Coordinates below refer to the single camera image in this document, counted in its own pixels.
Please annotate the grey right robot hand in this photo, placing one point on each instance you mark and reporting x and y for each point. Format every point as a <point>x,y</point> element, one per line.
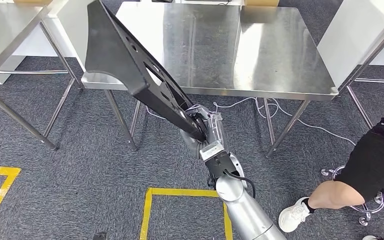
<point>216,129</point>

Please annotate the black plastic bracket panel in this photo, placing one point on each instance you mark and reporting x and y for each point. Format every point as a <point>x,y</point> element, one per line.
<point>112,49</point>

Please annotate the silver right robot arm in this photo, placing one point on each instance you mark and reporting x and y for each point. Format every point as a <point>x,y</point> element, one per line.
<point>245,215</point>

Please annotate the steel workbench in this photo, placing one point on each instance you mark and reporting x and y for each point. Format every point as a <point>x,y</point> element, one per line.
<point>245,49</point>

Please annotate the yellow floor tape square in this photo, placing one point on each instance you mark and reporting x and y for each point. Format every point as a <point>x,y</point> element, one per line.
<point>178,192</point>
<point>0,170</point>

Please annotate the person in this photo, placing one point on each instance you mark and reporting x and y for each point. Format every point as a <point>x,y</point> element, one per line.
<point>371,165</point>

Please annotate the white desk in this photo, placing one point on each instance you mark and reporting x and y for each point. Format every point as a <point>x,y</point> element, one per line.
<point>351,33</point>
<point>29,46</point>

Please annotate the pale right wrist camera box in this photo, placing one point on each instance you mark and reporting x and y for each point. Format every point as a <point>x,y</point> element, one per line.
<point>212,150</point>

